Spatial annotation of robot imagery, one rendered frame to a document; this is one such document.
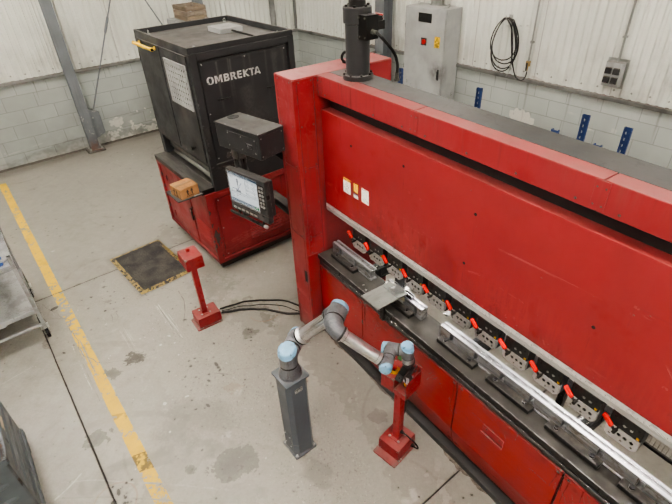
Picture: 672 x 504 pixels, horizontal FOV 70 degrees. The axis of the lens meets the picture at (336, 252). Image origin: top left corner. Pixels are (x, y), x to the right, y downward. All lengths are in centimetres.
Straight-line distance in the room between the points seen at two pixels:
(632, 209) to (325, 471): 258
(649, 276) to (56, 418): 411
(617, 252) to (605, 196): 24
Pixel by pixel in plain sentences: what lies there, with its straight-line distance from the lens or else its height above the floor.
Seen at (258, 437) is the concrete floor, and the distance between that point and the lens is 388.
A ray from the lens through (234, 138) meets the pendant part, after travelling 368.
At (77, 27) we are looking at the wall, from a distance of 921.
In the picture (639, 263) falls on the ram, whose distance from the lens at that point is 220.
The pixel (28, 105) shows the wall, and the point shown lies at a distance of 926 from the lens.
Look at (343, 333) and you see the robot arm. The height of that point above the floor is 124.
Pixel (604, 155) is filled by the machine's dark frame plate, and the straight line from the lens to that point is 234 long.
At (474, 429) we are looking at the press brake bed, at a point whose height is 50.
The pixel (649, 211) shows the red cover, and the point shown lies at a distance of 208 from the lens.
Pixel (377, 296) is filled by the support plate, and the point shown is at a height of 100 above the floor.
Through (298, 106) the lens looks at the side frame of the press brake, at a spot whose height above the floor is 212.
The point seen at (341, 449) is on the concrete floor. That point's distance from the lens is 376.
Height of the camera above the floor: 316
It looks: 35 degrees down
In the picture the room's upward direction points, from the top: 3 degrees counter-clockwise
